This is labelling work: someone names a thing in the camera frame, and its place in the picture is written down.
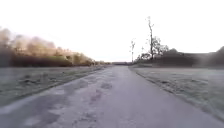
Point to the small bare tree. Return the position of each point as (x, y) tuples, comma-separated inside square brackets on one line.
[(132, 50)]

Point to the grey asphalt path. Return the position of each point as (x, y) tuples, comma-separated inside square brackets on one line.
[(120, 100)]

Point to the tall bare tree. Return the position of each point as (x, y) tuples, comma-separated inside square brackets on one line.
[(151, 40)]

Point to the dark hedge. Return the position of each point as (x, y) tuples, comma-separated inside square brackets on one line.
[(186, 59)]

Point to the row of trees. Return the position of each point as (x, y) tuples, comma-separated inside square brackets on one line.
[(36, 53)]

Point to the frosty grass field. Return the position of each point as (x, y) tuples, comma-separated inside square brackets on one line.
[(30, 80), (193, 83)]

